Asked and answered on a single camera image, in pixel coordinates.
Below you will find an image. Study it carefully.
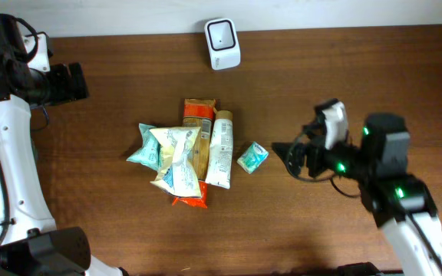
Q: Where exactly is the small teal tissue pack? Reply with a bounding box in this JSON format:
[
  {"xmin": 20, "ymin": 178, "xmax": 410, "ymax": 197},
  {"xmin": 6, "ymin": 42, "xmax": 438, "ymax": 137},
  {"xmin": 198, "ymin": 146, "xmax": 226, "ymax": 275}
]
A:
[{"xmin": 237, "ymin": 142, "xmax": 269, "ymax": 174}]

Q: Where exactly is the white tube with tan cap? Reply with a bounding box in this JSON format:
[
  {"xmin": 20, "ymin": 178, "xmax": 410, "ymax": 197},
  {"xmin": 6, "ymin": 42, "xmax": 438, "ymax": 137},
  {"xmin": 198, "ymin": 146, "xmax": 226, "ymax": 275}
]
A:
[{"xmin": 205, "ymin": 110, "xmax": 233, "ymax": 189}]

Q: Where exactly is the teal crinkled wipes packet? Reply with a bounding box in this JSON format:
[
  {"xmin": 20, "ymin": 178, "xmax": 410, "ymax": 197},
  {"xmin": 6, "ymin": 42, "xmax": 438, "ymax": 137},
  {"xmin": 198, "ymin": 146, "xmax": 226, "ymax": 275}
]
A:
[{"xmin": 127, "ymin": 123, "xmax": 160, "ymax": 171}]

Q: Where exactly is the orange and tan snack package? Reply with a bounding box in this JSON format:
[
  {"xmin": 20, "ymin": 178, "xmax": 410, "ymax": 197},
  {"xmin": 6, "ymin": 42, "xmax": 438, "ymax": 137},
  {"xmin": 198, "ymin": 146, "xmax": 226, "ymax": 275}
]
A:
[{"xmin": 172, "ymin": 99, "xmax": 216, "ymax": 209}]

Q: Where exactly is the cream and blue chip bag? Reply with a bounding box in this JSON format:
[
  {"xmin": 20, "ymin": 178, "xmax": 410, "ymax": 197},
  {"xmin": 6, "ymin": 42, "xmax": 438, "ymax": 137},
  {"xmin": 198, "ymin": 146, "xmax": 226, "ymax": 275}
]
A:
[{"xmin": 150, "ymin": 126, "xmax": 201, "ymax": 198}]

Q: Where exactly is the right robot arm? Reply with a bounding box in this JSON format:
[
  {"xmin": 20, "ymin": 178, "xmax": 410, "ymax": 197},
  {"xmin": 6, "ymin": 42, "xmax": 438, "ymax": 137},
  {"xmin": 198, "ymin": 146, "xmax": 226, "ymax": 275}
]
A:
[{"xmin": 272, "ymin": 113, "xmax": 442, "ymax": 275}]

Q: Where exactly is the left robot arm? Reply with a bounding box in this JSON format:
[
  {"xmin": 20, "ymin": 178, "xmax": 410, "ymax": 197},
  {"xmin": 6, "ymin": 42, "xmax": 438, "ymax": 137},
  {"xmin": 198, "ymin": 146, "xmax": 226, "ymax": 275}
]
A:
[{"xmin": 0, "ymin": 13, "xmax": 124, "ymax": 275}]

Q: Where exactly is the white barcode scanner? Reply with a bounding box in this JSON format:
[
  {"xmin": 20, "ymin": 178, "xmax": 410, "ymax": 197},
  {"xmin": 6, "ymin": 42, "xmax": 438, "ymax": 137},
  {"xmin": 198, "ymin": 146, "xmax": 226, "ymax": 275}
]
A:
[{"xmin": 204, "ymin": 18, "xmax": 241, "ymax": 71}]

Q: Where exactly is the black right camera cable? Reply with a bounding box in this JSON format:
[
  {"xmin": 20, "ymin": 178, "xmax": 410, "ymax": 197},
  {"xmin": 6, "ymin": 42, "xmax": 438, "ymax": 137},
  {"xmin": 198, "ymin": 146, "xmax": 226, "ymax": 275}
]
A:
[{"xmin": 285, "ymin": 118, "xmax": 362, "ymax": 199}]

